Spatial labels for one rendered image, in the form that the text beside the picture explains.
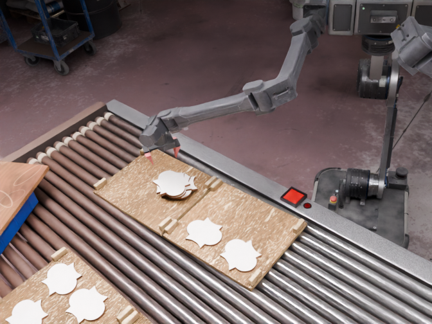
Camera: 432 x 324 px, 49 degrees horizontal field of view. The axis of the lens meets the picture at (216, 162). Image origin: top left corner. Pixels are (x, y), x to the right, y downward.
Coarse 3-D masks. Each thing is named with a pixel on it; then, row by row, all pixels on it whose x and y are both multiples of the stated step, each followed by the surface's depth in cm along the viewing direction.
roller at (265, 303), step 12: (60, 156) 225; (72, 168) 218; (84, 180) 213; (96, 180) 209; (204, 264) 170; (240, 288) 160; (252, 300) 158; (264, 300) 155; (276, 312) 152; (288, 312) 151
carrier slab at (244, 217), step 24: (216, 192) 193; (240, 192) 191; (192, 216) 185; (216, 216) 183; (240, 216) 182; (264, 216) 181; (288, 216) 179; (168, 240) 179; (264, 240) 172; (288, 240) 171; (216, 264) 166; (264, 264) 164
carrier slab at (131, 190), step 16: (144, 160) 213; (160, 160) 212; (176, 160) 211; (112, 176) 208; (128, 176) 206; (144, 176) 205; (192, 176) 202; (208, 176) 201; (96, 192) 201; (112, 192) 200; (128, 192) 199; (144, 192) 198; (192, 192) 195; (208, 192) 195; (128, 208) 192; (144, 208) 191; (160, 208) 190; (176, 208) 189; (144, 224) 185
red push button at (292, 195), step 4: (288, 192) 190; (292, 192) 189; (296, 192) 189; (284, 196) 188; (288, 196) 188; (292, 196) 188; (296, 196) 187; (300, 196) 187; (292, 200) 186; (296, 200) 186
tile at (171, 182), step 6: (168, 174) 196; (174, 174) 196; (180, 174) 195; (162, 180) 194; (168, 180) 193; (174, 180) 193; (180, 180) 193; (162, 186) 191; (168, 186) 191; (174, 186) 190; (180, 186) 190; (162, 192) 188; (168, 192) 188; (174, 192) 188; (180, 192) 187
